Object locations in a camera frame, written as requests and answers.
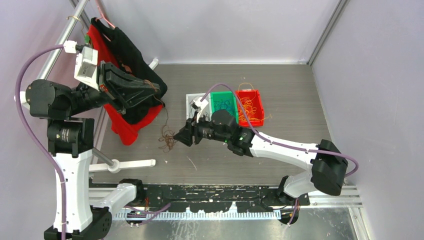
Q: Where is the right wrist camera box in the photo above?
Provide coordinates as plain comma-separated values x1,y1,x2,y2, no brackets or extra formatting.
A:
190,97,209,123

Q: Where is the coloured cable bundle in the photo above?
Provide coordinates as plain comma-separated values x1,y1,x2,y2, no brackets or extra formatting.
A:
157,129,178,153

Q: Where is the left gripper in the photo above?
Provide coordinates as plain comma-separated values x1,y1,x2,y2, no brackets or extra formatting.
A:
68,60,160,116

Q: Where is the light blue cable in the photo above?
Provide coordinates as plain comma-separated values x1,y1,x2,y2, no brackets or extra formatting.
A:
214,97,236,114

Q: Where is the green hanger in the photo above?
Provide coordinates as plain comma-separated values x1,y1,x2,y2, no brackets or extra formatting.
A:
84,34,91,45

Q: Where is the white plastic bin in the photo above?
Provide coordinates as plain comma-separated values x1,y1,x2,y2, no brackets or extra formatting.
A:
185,93,212,122

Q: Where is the red plastic bin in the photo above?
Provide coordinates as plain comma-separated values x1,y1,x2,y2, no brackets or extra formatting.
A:
235,89,266,127

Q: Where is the metal clothes rack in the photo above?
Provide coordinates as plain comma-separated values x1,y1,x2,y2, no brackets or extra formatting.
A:
14,0,156,173

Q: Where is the green plastic bin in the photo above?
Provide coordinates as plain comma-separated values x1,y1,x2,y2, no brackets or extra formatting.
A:
210,91,239,123

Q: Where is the black shirt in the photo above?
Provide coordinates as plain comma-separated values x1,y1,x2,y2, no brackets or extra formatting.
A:
91,18,168,125

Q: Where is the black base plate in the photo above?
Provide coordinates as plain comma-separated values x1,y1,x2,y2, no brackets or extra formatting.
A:
127,184,294,213

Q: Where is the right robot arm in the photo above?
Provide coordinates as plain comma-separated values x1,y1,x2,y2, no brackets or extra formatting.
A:
173,110,348,206

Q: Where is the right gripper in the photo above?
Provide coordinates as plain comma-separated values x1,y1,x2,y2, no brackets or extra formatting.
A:
173,110,230,147

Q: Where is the red shirt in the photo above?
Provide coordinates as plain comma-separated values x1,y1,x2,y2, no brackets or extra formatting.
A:
87,25,163,146

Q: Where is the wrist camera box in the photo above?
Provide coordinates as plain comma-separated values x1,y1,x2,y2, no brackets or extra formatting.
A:
74,46,99,91
190,97,209,123

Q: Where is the brown cable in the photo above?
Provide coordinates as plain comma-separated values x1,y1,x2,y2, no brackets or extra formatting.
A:
143,79,170,133

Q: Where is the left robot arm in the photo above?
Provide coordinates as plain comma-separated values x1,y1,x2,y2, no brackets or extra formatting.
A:
25,61,161,240

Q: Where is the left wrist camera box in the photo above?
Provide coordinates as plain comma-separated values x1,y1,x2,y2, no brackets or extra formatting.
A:
74,46,99,91

